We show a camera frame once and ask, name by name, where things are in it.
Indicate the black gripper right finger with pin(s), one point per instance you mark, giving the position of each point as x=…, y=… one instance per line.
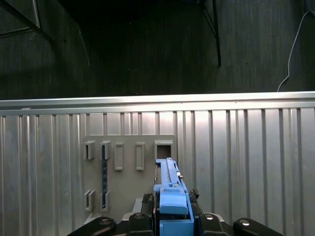
x=209, y=226

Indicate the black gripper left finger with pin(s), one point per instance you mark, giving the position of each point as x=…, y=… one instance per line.
x=140, y=226

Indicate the hard disk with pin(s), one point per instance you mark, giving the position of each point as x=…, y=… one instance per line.
x=172, y=204

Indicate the grey parts rack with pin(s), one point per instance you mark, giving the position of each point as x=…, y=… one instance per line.
x=128, y=182

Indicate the blue RAM stick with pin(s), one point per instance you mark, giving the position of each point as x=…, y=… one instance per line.
x=104, y=172

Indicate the black metal stand legs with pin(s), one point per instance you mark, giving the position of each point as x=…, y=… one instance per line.
x=218, y=49

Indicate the dark furniture frame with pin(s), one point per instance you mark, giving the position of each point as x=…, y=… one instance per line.
x=37, y=14

